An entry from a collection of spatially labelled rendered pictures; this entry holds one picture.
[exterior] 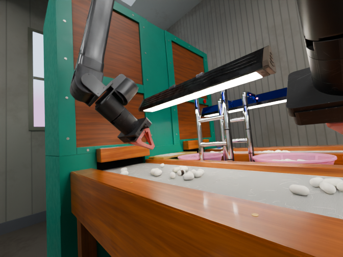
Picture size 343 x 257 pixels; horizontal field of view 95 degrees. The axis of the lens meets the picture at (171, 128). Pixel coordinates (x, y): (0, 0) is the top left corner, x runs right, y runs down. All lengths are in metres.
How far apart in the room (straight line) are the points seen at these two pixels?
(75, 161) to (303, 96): 0.87
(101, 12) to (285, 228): 0.59
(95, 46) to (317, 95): 0.45
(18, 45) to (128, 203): 2.77
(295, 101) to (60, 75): 0.91
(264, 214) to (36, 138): 2.60
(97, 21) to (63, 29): 0.55
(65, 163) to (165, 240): 0.67
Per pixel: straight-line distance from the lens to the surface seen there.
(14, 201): 2.71
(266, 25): 2.54
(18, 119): 2.69
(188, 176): 0.52
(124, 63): 1.14
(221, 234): 0.23
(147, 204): 0.33
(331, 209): 0.38
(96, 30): 0.52
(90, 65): 0.45
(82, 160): 0.91
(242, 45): 2.57
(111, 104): 0.43
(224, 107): 0.74
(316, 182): 0.49
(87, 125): 0.93
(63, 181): 0.90
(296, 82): 0.23
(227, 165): 0.68
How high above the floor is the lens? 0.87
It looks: 5 degrees up
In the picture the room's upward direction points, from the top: 5 degrees counter-clockwise
